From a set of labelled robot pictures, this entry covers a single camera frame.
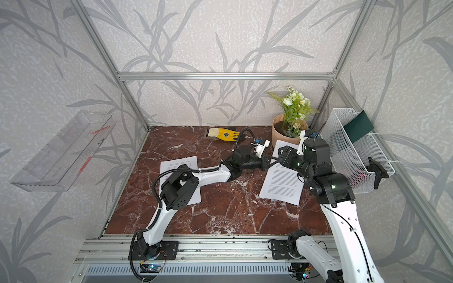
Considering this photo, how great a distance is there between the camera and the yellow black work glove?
1140 millimetres

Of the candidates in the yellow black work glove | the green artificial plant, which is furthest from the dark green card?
the yellow black work glove

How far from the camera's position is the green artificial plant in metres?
0.91

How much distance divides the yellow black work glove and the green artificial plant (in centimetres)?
34

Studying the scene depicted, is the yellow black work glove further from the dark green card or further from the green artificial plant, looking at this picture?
the dark green card
